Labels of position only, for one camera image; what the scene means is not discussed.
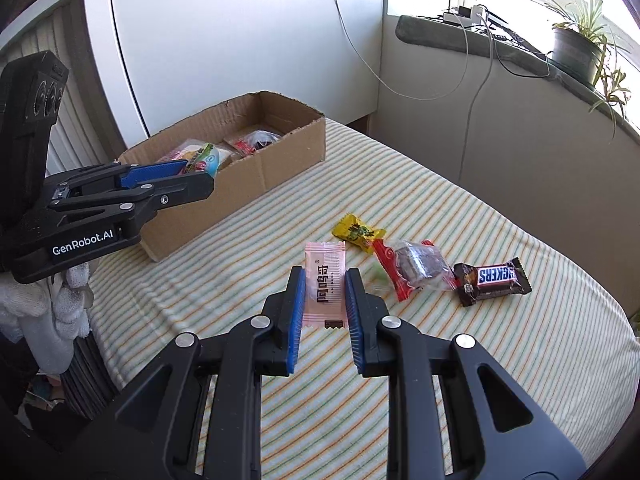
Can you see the yellow candy wrapper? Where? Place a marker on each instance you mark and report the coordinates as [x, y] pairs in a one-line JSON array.
[[350, 229]]

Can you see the left white gloved hand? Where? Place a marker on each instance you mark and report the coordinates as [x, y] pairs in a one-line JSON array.
[[49, 315]]

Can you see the striped table cloth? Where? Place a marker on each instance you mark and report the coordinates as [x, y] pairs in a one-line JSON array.
[[568, 343]]

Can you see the brown cardboard box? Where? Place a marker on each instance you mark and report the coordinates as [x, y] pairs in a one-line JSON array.
[[302, 144]]

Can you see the white power strip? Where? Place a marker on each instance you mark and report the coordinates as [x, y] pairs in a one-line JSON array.
[[465, 16]]

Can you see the small Snickers bar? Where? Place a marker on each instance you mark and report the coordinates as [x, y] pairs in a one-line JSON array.
[[478, 283]]

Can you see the small hanging plant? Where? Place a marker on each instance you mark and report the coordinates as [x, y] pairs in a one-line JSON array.
[[613, 95]]

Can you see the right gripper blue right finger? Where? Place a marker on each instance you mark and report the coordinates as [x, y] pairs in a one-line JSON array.
[[364, 311]]

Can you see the pink candy packet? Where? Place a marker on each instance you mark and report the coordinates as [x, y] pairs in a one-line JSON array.
[[325, 267]]

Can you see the pink bread package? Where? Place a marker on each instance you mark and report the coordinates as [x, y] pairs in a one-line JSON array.
[[185, 150]]

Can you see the potted spider plant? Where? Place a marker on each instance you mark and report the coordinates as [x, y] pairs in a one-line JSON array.
[[584, 44]]

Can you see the red clear snack in box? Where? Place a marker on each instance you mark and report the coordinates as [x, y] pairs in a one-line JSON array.
[[254, 141]]

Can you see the red clear snack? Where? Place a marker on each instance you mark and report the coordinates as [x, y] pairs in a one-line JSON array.
[[414, 266], [254, 141]]

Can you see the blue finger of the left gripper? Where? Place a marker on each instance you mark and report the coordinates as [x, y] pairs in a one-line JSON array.
[[175, 192], [136, 175]]

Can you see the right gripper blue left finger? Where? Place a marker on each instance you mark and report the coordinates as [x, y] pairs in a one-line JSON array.
[[285, 311]]

